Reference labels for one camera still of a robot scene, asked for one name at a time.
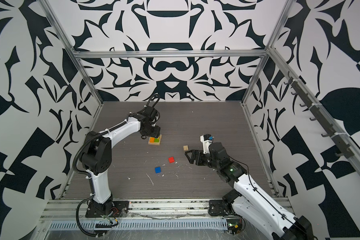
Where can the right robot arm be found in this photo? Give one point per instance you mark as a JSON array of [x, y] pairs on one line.
[[248, 200]]

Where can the black hook rack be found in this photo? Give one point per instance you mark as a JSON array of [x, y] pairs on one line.
[[319, 114]]

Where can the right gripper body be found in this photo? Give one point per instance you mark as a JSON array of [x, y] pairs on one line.
[[204, 159]]

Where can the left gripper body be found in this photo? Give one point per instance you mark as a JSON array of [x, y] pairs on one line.
[[153, 131]]

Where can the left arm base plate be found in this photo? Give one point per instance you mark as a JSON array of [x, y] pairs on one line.
[[111, 209]]

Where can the aluminium frame crossbar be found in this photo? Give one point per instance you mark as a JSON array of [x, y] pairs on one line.
[[168, 54]]

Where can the aluminium front rail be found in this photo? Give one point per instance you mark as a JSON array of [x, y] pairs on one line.
[[144, 215]]

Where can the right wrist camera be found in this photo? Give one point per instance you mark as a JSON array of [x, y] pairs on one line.
[[206, 141]]

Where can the blue cube wood block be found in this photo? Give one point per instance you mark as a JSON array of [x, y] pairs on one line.
[[157, 169]]

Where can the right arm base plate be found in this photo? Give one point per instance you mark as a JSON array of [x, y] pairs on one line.
[[221, 208]]

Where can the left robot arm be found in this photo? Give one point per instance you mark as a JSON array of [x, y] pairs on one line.
[[94, 157]]

